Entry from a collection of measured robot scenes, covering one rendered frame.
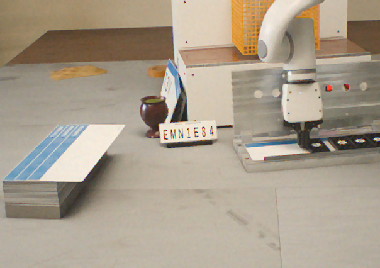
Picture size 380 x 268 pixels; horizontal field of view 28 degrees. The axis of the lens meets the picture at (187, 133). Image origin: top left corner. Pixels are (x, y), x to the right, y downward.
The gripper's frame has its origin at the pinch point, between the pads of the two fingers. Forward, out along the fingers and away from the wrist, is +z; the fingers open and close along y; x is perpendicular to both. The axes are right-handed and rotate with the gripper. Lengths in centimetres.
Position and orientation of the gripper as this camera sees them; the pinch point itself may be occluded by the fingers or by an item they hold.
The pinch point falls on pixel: (303, 140)
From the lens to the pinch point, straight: 202.4
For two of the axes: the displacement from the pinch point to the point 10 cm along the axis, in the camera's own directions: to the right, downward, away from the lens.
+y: 9.9, -0.8, 0.9
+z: 0.7, 9.9, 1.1
